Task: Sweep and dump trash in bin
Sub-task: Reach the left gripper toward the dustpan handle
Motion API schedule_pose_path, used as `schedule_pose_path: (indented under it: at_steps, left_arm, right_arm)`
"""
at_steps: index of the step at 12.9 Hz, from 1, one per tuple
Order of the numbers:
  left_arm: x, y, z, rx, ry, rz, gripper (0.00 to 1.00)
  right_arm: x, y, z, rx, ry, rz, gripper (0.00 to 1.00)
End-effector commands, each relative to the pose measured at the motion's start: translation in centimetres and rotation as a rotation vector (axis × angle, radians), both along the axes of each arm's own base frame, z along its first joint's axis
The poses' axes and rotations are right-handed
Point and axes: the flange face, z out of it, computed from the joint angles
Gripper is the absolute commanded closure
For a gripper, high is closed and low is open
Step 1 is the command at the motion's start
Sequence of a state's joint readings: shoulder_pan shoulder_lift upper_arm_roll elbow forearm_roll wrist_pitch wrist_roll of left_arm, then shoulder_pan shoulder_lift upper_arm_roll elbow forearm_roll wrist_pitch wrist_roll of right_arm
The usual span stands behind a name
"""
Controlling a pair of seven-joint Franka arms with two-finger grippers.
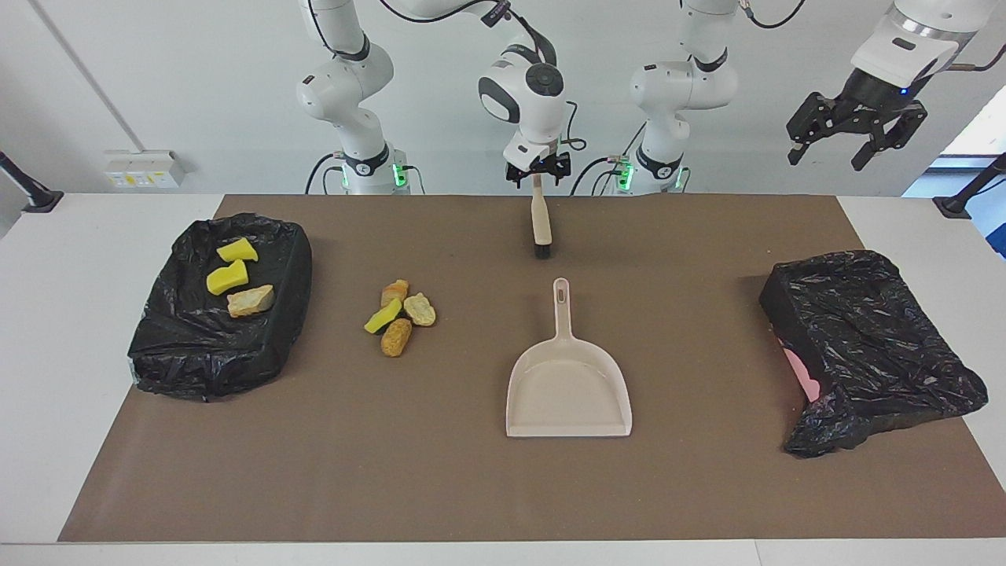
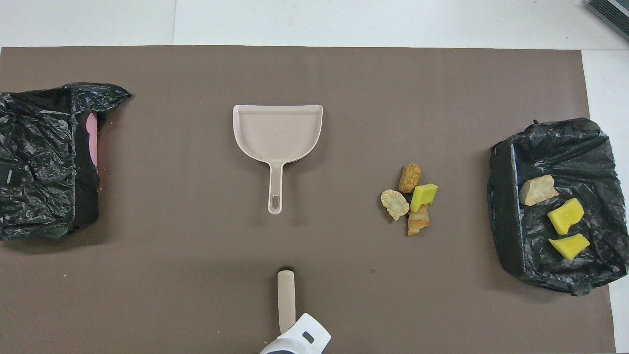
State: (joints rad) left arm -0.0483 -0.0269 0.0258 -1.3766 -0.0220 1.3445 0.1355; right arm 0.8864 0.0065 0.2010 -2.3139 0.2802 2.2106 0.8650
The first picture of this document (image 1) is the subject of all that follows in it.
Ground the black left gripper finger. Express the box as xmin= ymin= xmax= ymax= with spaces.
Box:
xmin=853 ymin=102 xmax=928 ymax=172
xmin=787 ymin=93 xmax=846 ymax=166

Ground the beige hand brush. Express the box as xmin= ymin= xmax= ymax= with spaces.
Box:
xmin=530 ymin=173 xmax=554 ymax=261

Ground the pale bread slice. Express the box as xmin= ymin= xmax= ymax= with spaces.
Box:
xmin=402 ymin=292 xmax=437 ymax=328

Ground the yellow sponge block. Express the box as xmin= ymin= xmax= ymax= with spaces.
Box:
xmin=363 ymin=296 xmax=404 ymax=335

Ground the brown bread roll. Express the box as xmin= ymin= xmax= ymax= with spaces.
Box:
xmin=380 ymin=318 xmax=413 ymax=358

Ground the beige plastic dustpan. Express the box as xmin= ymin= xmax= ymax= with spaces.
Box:
xmin=505 ymin=277 xmax=634 ymax=439

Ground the tan croissant piece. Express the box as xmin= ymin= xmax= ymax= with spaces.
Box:
xmin=226 ymin=284 xmax=276 ymax=318

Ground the green and yellow sponge piece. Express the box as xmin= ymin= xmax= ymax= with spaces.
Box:
xmin=206 ymin=259 xmax=250 ymax=296

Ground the black trash bag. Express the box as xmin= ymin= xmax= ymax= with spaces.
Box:
xmin=758 ymin=250 xmax=989 ymax=459

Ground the pink plastic bin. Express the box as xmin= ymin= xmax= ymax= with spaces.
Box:
xmin=783 ymin=346 xmax=821 ymax=402

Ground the black bag-lined bin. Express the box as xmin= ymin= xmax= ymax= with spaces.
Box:
xmin=127 ymin=212 xmax=314 ymax=402

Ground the brown table mat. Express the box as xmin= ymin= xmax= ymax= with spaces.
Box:
xmin=59 ymin=194 xmax=1006 ymax=543

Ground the black base cable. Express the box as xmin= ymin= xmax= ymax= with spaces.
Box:
xmin=305 ymin=153 xmax=347 ymax=195
xmin=571 ymin=156 xmax=630 ymax=195

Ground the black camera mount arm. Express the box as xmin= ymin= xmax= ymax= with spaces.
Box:
xmin=0 ymin=149 xmax=64 ymax=214
xmin=933 ymin=152 xmax=1006 ymax=219

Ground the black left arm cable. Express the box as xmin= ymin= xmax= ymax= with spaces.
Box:
xmin=739 ymin=0 xmax=1006 ymax=73

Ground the white wall socket box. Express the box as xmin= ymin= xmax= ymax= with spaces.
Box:
xmin=103 ymin=149 xmax=188 ymax=190

